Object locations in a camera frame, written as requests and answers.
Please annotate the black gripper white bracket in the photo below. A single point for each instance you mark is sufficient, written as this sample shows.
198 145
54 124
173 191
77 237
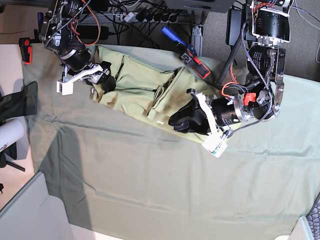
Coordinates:
192 119

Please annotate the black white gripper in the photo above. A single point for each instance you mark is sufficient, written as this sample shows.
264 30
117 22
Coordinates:
75 61

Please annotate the light green T-shirt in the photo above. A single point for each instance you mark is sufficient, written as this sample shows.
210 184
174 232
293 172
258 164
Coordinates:
146 93

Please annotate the robot arm with black motors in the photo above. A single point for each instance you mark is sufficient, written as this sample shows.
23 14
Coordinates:
257 100

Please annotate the black power brick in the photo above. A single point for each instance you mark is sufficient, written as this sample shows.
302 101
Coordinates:
90 32

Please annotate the blue orange bar clamp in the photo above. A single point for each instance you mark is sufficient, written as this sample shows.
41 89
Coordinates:
188 54

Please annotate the black power strip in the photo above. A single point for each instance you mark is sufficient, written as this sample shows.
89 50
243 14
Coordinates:
147 17

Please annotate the dark green cloth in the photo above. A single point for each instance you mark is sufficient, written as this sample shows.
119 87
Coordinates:
20 104

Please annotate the black orange bar clamp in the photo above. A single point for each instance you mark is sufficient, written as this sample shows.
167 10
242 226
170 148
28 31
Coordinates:
25 43

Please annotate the grey-green table cloth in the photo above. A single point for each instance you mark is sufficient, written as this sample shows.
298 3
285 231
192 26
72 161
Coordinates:
125 178

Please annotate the black power adapter pair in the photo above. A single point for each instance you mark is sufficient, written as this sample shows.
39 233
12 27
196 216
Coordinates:
235 20

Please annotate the white grey bin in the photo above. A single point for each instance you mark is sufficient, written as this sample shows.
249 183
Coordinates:
34 214

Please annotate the patterned grey mat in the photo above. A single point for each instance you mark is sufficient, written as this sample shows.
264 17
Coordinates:
313 219

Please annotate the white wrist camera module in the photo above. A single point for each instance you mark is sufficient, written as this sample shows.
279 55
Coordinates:
215 145

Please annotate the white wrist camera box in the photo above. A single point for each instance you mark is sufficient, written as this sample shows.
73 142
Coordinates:
65 88

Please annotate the robot arm with orange wires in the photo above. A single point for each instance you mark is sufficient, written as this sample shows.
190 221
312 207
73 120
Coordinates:
60 29

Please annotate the aluminium frame leg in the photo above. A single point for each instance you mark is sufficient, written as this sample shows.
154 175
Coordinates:
198 19

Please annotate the white cylinder post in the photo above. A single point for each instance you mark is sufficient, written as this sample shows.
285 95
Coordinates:
13 131

